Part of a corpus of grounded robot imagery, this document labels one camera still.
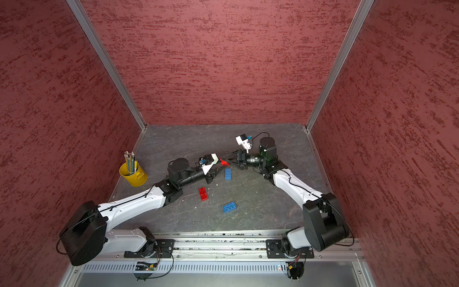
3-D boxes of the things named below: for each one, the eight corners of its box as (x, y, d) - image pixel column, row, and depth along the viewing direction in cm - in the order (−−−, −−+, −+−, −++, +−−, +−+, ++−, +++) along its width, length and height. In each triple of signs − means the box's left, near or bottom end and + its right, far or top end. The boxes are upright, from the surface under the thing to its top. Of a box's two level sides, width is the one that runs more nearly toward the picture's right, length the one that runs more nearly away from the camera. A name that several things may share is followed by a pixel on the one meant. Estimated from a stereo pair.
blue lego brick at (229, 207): (224, 213, 86) (223, 212, 84) (221, 207, 88) (221, 205, 86) (236, 208, 88) (236, 206, 86) (234, 202, 90) (234, 200, 88)
